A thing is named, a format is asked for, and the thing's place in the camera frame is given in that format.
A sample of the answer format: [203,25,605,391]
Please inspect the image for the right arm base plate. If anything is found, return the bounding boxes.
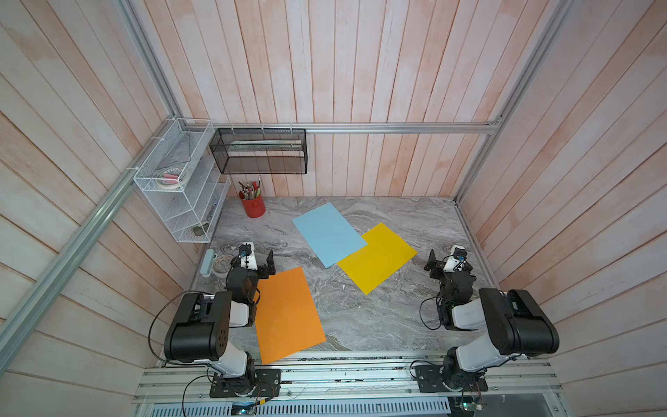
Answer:
[412,364,488,394]

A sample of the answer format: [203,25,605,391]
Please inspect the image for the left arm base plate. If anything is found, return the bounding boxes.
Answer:
[209,369,281,400]

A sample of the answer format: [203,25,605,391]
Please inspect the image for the orange paper sheet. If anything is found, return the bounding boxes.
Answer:
[255,268,326,365]

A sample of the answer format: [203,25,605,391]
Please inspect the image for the red pencil cup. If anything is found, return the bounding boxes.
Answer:
[239,191,266,218]

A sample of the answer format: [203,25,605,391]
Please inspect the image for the yellow paper sheet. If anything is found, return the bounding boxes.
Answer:
[338,223,418,295]

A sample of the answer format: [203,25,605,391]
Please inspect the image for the white wire shelf rack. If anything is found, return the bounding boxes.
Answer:
[134,118,230,243]

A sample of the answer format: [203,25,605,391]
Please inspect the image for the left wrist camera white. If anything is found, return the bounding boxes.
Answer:
[238,242,257,270]

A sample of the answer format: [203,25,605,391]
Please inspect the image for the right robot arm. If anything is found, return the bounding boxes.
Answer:
[411,245,560,393]

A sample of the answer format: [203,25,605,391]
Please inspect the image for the black mesh wall basket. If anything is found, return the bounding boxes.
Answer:
[209,127,308,175]

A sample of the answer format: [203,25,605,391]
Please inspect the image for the clear tape roll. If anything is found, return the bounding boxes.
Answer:
[212,255,234,278]

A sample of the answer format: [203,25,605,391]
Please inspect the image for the tape roll on shelf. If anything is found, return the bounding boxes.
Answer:
[156,166,190,190]

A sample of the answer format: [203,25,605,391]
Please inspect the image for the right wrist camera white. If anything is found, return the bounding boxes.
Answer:
[443,245,467,273]

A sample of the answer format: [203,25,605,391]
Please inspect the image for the light blue paper sheet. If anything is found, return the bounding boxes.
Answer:
[293,203,367,269]

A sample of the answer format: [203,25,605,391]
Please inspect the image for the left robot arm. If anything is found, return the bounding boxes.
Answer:
[163,243,276,398]

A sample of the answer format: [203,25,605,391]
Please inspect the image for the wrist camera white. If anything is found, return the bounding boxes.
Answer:
[443,245,467,273]
[238,242,257,270]

